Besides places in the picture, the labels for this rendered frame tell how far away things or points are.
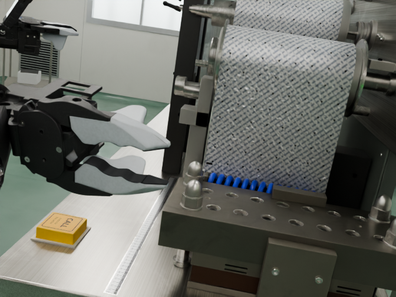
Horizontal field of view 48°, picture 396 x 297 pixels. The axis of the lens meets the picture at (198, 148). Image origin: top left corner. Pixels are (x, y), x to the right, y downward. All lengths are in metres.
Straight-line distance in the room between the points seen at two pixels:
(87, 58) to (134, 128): 6.45
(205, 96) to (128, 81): 5.79
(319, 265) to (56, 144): 0.43
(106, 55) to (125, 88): 0.53
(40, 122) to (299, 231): 0.43
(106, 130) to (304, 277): 0.41
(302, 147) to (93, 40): 6.06
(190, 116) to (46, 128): 0.52
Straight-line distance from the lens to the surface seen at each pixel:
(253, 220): 0.72
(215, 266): 0.74
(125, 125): 0.40
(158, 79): 6.57
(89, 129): 0.42
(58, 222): 0.87
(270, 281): 0.71
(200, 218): 0.69
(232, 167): 0.86
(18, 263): 0.80
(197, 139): 0.94
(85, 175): 0.45
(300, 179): 0.87
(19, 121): 0.45
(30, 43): 1.29
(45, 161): 0.46
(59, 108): 0.42
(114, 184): 0.43
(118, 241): 0.87
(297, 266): 0.70
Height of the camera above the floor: 1.32
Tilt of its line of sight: 16 degrees down
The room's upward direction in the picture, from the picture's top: 9 degrees clockwise
